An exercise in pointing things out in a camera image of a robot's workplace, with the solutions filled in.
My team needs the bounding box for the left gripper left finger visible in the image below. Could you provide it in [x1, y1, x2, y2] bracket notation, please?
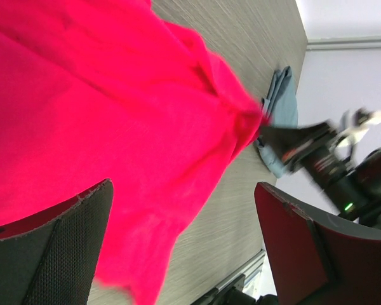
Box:
[0, 179, 114, 304]

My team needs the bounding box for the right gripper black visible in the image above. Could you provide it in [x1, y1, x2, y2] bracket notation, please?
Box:
[260, 121, 368, 207]

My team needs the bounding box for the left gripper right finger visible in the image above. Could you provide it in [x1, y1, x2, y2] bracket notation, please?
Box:
[255, 182, 381, 304]

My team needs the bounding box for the grey blue t shirt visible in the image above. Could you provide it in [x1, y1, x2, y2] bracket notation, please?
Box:
[254, 66, 298, 179]

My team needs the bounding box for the pink red t shirt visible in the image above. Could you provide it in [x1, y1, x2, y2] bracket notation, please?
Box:
[0, 1, 267, 304]

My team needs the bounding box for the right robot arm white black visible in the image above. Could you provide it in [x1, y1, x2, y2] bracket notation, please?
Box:
[260, 121, 381, 230]

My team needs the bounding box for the aluminium front rail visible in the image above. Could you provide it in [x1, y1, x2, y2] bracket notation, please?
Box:
[198, 250, 266, 304]

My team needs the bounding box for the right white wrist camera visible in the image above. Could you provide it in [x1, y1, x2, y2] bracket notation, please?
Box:
[335, 108, 381, 147]

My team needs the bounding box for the right aluminium frame post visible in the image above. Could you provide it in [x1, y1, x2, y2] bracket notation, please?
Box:
[307, 36, 381, 51]

